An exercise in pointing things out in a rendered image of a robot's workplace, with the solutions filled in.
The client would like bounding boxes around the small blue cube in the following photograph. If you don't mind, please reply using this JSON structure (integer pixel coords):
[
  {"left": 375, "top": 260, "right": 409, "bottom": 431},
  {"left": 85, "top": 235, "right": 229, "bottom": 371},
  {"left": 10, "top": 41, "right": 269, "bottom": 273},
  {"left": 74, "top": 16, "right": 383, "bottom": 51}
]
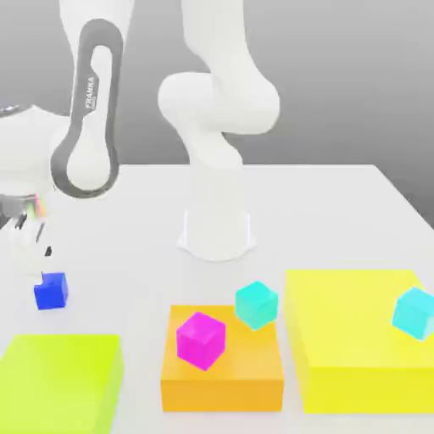
[{"left": 32, "top": 271, "right": 70, "bottom": 311}]

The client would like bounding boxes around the large lime box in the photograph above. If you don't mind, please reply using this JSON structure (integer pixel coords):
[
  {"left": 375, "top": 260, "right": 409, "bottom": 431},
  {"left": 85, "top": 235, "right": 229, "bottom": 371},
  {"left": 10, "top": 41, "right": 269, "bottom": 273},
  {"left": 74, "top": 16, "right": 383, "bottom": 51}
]
[{"left": 0, "top": 334, "right": 124, "bottom": 434}]

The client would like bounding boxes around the large yellow box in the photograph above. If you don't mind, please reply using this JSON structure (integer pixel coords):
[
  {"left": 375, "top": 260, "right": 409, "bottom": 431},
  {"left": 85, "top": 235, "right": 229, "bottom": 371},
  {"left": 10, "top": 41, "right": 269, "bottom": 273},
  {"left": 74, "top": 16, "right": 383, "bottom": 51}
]
[{"left": 285, "top": 269, "right": 434, "bottom": 415}]

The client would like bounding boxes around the large orange box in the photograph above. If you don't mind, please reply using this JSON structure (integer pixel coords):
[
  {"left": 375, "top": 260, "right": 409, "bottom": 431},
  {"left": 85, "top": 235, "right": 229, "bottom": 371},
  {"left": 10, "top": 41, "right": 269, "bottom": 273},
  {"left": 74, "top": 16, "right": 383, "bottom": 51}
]
[{"left": 160, "top": 304, "right": 285, "bottom": 414}]

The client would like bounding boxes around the small cyan cube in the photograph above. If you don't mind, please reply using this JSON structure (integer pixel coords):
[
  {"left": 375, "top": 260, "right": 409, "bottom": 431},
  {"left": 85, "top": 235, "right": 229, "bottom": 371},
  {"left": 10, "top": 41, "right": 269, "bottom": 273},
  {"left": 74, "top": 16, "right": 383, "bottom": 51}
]
[
  {"left": 234, "top": 280, "right": 280, "bottom": 332},
  {"left": 391, "top": 286, "right": 434, "bottom": 342}
]

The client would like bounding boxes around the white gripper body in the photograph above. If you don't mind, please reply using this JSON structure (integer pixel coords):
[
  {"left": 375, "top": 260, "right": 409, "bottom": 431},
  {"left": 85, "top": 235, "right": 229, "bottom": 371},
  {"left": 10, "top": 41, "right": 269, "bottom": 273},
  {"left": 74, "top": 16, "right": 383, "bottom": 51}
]
[{"left": 8, "top": 217, "right": 58, "bottom": 276}]

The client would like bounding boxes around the small magenta cube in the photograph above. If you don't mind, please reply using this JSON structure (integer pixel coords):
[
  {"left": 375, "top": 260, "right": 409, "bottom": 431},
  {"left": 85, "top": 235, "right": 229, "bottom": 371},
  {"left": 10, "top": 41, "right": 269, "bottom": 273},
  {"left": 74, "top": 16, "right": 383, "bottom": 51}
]
[{"left": 175, "top": 311, "right": 227, "bottom": 372}]

